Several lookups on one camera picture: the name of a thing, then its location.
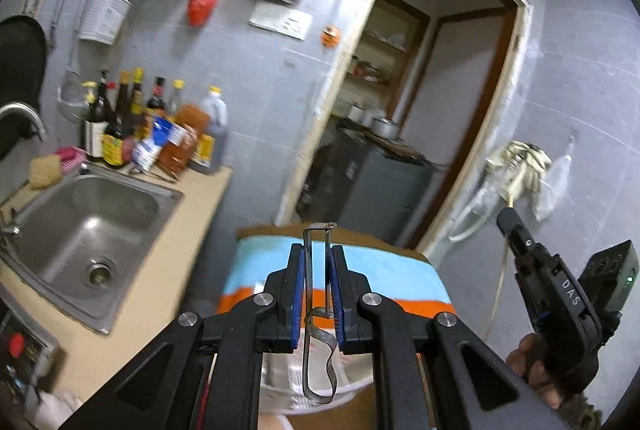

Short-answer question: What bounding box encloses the white rag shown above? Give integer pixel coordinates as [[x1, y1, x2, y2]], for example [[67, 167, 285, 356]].
[[37, 392, 86, 430]]

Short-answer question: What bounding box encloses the sauce bottle red neck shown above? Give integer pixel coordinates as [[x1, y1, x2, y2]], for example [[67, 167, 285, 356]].
[[146, 76, 168, 117]]

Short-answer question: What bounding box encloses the yellow sponge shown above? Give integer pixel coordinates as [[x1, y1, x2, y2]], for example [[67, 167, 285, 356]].
[[29, 154, 66, 188]]

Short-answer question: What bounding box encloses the hanging metal ladle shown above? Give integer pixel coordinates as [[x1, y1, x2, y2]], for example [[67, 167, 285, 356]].
[[49, 0, 68, 48]]

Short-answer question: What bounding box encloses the striped blue orange brown cloth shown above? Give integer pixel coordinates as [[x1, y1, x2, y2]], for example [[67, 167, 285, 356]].
[[217, 222, 458, 346]]

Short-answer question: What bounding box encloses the hanging metal strainer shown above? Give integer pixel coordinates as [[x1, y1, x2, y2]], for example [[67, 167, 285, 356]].
[[56, 0, 93, 123]]

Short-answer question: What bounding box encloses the white plastic utensil holder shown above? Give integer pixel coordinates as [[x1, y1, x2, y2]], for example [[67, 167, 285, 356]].
[[262, 352, 373, 413]]

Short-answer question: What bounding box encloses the mop head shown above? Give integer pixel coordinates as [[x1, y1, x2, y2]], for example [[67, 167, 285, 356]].
[[485, 141, 553, 205]]

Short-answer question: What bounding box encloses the white hose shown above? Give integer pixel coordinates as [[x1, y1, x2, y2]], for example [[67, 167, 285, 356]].
[[446, 190, 501, 243]]

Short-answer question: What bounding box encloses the pink brush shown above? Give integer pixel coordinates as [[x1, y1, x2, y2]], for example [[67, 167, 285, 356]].
[[55, 147, 88, 171]]

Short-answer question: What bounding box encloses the white wall socket panel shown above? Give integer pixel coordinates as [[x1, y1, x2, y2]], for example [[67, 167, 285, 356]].
[[248, 2, 313, 41]]

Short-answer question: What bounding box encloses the grey washing machine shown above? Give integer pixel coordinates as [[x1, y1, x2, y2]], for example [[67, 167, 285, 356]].
[[296, 122, 436, 243]]

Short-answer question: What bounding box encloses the dark sauce bottle yellow label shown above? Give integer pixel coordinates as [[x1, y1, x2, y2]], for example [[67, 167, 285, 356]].
[[101, 70, 131, 168]]

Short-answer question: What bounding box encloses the white hanging plastic box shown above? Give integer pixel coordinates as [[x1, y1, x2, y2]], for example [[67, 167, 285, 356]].
[[77, 0, 132, 44]]

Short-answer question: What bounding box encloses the door frame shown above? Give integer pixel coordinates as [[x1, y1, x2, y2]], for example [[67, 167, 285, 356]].
[[275, 0, 533, 261]]

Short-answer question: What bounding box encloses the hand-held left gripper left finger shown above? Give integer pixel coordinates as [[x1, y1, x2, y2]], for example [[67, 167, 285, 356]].
[[60, 244, 306, 430]]

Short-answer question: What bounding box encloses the metal pot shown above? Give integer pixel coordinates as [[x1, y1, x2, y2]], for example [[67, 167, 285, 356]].
[[367, 117, 401, 141]]

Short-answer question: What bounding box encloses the blue white packet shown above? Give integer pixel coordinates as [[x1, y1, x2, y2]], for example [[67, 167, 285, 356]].
[[131, 117, 188, 173]]

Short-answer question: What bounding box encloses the stainless steel sink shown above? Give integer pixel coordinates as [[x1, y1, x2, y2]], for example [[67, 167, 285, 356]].
[[2, 172, 186, 336]]

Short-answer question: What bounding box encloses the person's right hand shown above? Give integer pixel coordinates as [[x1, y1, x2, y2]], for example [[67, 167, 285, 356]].
[[506, 335, 566, 410]]

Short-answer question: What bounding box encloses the wooden chopstick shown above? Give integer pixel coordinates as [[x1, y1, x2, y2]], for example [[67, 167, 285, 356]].
[[490, 205, 516, 338]]

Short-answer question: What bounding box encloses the sauce bottle yellow cap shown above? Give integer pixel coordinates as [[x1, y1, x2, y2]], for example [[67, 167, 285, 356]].
[[128, 67, 148, 139]]

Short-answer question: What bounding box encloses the metal clothes clip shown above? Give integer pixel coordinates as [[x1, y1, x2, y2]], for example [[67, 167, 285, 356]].
[[301, 221, 338, 403]]

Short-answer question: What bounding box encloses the grey appliance with red button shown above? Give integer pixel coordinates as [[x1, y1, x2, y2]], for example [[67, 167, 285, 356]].
[[0, 295, 66, 411]]

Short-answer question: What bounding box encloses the orange brown packet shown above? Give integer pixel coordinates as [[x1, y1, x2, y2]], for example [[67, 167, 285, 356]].
[[157, 104, 208, 181]]

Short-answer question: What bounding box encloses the black pan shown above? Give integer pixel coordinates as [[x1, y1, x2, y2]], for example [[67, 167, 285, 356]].
[[0, 16, 48, 161]]

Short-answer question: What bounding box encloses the wooden shelf unit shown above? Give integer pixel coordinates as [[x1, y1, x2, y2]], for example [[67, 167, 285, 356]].
[[345, 0, 431, 121]]

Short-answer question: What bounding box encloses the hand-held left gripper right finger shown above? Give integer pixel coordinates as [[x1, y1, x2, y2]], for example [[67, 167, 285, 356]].
[[327, 245, 586, 430]]

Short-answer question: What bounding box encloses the clear bottle yellow cap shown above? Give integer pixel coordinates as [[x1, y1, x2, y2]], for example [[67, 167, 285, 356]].
[[168, 80, 186, 119]]

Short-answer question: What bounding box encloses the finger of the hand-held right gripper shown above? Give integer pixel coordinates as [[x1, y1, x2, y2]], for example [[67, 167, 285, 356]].
[[496, 208, 531, 261]]

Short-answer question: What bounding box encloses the large oil jug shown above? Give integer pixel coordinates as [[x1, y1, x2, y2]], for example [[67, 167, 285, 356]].
[[189, 84, 230, 175]]

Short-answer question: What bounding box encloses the metal faucet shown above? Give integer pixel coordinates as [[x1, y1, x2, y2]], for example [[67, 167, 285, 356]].
[[0, 102, 48, 151]]

